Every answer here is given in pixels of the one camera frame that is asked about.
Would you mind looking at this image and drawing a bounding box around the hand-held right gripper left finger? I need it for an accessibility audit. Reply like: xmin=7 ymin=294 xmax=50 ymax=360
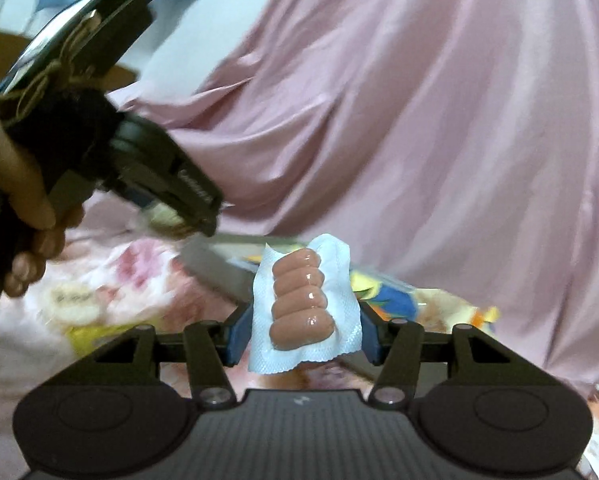
xmin=79 ymin=304 xmax=256 ymax=408

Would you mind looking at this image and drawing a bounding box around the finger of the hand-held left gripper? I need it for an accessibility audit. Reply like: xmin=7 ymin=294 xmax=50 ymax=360
xmin=137 ymin=195 xmax=180 ymax=221
xmin=176 ymin=202 xmax=220 ymax=239

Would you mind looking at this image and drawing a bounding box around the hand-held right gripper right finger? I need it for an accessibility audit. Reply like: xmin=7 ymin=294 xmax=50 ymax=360
xmin=359 ymin=301 xmax=525 ymax=408

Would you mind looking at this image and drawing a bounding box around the pale blurry snack packet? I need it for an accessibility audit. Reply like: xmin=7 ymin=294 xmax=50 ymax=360
xmin=136 ymin=206 xmax=192 ymax=239

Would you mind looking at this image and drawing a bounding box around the grey tray with colourful print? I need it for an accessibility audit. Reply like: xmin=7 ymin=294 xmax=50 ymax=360
xmin=178 ymin=232 xmax=424 ymax=322

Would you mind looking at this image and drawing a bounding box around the clear sausage packet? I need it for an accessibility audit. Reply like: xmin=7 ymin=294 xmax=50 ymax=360
xmin=248 ymin=232 xmax=364 ymax=376

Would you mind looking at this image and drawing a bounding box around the person's left hand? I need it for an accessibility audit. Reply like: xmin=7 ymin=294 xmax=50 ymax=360
xmin=0 ymin=112 xmax=86 ymax=300

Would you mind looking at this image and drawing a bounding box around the floral bed sheet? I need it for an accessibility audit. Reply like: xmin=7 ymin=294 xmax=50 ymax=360
xmin=0 ymin=187 xmax=599 ymax=480

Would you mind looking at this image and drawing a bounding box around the white round snack packet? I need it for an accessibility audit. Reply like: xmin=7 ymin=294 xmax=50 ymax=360
xmin=43 ymin=282 xmax=106 ymax=324

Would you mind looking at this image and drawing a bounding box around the yellow snack packet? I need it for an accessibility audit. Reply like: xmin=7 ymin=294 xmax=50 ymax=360
xmin=66 ymin=322 xmax=136 ymax=354

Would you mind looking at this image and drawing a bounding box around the pink satin cloth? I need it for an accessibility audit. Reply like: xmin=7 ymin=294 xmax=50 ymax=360
xmin=104 ymin=0 xmax=599 ymax=386

